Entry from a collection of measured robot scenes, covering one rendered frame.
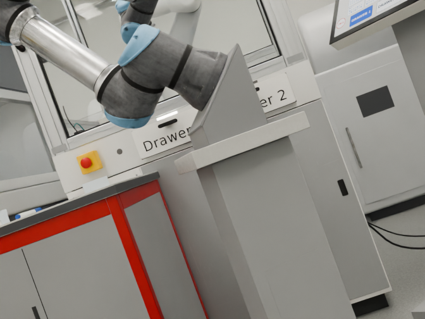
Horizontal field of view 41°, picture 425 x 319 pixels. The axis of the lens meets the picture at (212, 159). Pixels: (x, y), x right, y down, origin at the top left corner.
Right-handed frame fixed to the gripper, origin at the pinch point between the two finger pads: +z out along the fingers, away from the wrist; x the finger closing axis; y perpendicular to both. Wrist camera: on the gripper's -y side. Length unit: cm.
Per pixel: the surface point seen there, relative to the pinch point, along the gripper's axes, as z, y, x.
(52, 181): 53, -78, -80
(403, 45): 20, 31, 69
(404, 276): 110, 45, 34
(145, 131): 11.1, -1.3, -19.5
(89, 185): 1.6, 22.6, -42.7
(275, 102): 22.0, 14.4, 25.3
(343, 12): 9, 11, 62
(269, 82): 16.3, 10.1, 27.6
